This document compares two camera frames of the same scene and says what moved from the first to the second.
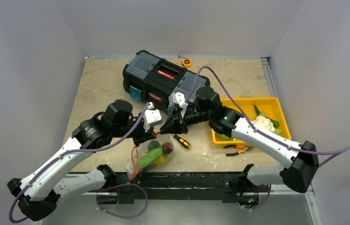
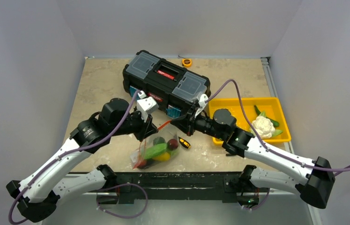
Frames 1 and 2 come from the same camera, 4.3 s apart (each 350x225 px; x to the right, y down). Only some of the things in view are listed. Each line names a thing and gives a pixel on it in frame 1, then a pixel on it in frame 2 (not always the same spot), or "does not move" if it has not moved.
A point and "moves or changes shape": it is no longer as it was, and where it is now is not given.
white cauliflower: x=265 y=123 does not move
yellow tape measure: x=187 y=62 does not move
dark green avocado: x=153 y=144 -> x=159 y=140
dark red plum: x=167 y=147 moves or changes shape
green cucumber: x=275 y=123 does not move
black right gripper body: x=179 y=117 -> x=189 y=123
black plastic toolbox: x=152 y=79 does not move
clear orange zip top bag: x=150 y=154 does not move
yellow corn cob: x=160 y=161 moves or changes shape
